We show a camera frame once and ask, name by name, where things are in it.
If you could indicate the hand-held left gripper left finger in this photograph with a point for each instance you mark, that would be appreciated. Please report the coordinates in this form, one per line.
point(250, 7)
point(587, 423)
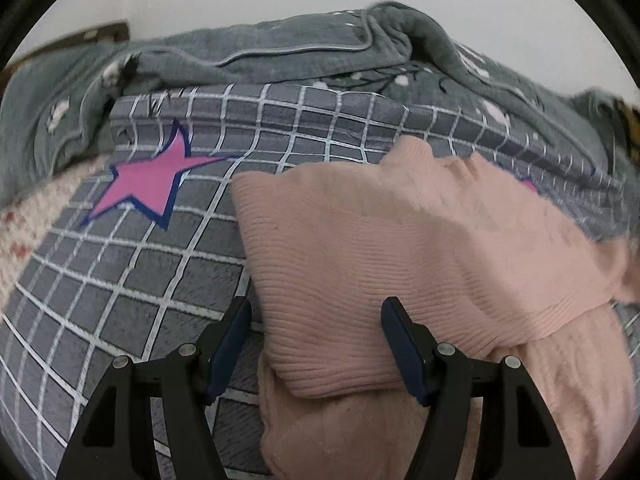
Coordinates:
point(230, 355)

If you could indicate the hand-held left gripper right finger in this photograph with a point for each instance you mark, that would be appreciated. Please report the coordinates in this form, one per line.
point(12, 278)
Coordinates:
point(405, 355)

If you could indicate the pink knitted sweater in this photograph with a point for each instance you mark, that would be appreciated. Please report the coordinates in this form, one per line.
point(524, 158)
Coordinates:
point(375, 240)

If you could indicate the grey checked blanket with stars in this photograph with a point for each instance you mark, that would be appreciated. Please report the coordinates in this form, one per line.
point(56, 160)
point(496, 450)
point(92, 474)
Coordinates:
point(150, 270)

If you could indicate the floral bed sheet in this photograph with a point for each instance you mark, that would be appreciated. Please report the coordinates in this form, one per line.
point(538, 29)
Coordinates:
point(30, 220)

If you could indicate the grey-green quilt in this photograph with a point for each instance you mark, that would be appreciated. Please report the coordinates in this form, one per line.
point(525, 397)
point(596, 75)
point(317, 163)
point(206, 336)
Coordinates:
point(250, 50)

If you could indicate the brown wooden headboard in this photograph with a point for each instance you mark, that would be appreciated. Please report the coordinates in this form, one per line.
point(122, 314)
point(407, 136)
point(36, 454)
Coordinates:
point(107, 32)

